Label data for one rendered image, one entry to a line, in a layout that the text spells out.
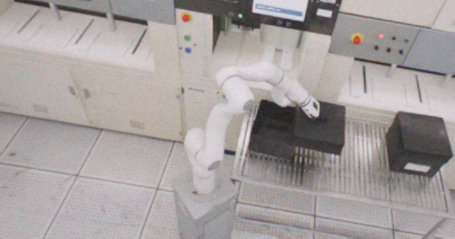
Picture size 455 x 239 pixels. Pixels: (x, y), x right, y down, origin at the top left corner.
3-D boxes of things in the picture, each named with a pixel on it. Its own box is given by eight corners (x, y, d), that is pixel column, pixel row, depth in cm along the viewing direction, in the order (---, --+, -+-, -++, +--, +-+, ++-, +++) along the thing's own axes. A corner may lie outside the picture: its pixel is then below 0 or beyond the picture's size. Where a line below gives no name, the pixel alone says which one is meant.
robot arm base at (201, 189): (197, 208, 205) (197, 192, 192) (180, 181, 214) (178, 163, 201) (227, 189, 215) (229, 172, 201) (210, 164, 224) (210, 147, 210)
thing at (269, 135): (258, 115, 252) (260, 98, 239) (299, 125, 251) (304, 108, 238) (247, 149, 233) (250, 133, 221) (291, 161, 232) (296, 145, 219)
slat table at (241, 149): (225, 231, 275) (229, 178, 219) (240, 158, 316) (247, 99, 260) (404, 262, 277) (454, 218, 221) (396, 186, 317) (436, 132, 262)
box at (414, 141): (388, 171, 236) (403, 149, 217) (384, 133, 255) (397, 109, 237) (435, 179, 237) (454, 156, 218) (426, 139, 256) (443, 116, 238)
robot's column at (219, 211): (197, 267, 257) (195, 219, 201) (177, 233, 270) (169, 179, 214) (233, 242, 271) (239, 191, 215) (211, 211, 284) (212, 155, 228)
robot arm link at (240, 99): (204, 148, 197) (220, 172, 189) (184, 153, 189) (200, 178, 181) (243, 72, 173) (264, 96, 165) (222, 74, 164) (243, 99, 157)
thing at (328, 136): (289, 146, 216) (292, 131, 206) (295, 106, 236) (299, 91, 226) (340, 155, 216) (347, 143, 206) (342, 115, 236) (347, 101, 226)
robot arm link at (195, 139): (199, 183, 195) (198, 157, 177) (182, 155, 204) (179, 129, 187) (219, 171, 201) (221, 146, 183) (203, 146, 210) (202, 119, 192)
